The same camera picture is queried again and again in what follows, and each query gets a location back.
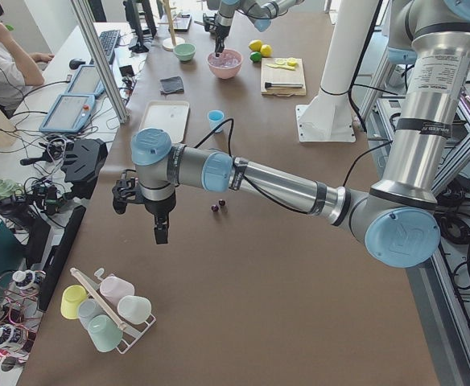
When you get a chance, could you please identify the pink cup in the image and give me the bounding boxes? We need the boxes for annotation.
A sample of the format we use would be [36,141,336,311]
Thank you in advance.
[99,275,135,306]

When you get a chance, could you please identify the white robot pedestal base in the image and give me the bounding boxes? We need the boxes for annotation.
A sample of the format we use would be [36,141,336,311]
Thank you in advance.
[296,0,381,142]

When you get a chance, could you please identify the green bowl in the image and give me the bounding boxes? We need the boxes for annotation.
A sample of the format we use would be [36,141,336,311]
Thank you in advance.
[173,43,196,63]

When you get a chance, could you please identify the yellow cup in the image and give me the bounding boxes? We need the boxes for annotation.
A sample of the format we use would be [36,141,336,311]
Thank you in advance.
[60,285,88,320]

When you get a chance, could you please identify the cream rabbit tray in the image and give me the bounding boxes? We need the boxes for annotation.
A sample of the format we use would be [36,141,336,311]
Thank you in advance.
[138,101,190,143]

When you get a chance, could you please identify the black keyboard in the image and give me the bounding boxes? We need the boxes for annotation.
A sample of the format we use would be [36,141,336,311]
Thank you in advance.
[98,30,121,64]

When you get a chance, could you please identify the whole yellow lemon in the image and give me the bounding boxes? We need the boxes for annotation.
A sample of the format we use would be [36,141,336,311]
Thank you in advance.
[260,44,273,58]
[248,39,263,51]

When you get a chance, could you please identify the wooden rack handle bar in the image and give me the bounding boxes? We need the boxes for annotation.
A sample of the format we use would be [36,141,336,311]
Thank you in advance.
[70,267,127,331]

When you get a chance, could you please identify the pink bowl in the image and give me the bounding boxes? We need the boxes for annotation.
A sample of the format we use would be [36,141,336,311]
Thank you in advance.
[207,48,243,80]

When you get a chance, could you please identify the green lime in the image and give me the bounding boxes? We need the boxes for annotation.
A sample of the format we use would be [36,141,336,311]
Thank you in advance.
[249,51,262,63]

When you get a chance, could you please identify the light blue cup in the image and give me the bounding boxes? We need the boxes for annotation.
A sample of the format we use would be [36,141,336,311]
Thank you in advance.
[207,109,225,133]

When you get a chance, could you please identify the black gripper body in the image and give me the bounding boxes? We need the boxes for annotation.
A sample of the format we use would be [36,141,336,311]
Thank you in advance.
[215,24,229,39]
[143,194,176,220]

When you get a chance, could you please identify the wooden cutting board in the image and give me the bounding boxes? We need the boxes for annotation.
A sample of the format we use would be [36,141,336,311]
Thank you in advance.
[261,57,307,97]

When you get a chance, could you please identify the blue teach pendant near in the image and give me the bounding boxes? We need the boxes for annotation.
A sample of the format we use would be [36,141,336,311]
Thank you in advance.
[39,93,96,133]

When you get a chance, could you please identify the black computer mouse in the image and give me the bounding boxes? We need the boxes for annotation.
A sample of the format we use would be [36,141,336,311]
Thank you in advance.
[68,58,86,70]

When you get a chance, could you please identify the white cup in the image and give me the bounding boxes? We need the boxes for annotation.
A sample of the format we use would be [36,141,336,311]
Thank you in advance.
[117,295,152,325]

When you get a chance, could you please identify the black perforated device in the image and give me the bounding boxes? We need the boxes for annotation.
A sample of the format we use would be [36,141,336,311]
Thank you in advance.
[61,139,108,199]

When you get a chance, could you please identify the blue teach pendant far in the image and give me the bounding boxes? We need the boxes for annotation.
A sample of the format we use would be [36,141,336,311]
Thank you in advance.
[67,64,105,97]

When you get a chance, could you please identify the yellow plastic knife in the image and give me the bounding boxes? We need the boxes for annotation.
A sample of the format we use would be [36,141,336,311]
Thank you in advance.
[266,63,296,71]

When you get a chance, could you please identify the grey cup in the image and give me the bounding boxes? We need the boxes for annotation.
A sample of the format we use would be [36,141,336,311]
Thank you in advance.
[77,298,105,330]

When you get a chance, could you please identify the seated person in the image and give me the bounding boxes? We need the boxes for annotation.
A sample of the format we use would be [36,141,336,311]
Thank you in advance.
[0,4,54,116]

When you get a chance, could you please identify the steel muddler black tip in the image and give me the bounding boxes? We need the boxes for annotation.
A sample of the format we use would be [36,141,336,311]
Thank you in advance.
[264,82,303,88]

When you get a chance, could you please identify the green cup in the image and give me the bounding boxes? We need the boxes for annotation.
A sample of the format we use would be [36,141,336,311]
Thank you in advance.
[87,314,123,352]

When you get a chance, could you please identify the blue teach pendant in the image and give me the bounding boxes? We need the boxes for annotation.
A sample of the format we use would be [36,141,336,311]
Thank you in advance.
[39,93,96,133]
[67,64,105,97]

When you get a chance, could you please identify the wooden mug tree stand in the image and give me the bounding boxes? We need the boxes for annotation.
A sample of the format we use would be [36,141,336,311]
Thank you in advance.
[158,0,185,51]

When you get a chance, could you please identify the aluminium frame post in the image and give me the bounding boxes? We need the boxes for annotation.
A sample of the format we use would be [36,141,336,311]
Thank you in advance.
[70,0,130,124]

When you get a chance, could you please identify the white wire cup rack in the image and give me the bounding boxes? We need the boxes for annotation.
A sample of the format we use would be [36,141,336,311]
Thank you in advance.
[87,269,156,354]

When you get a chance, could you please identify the grey folded cloth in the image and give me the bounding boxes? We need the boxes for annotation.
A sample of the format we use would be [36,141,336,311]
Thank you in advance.
[159,76,184,95]

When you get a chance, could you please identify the clear ice cubes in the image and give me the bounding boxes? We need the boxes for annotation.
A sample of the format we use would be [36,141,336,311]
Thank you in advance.
[208,51,241,68]

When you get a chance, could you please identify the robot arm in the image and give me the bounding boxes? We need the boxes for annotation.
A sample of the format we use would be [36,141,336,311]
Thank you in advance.
[212,0,303,57]
[105,27,399,276]

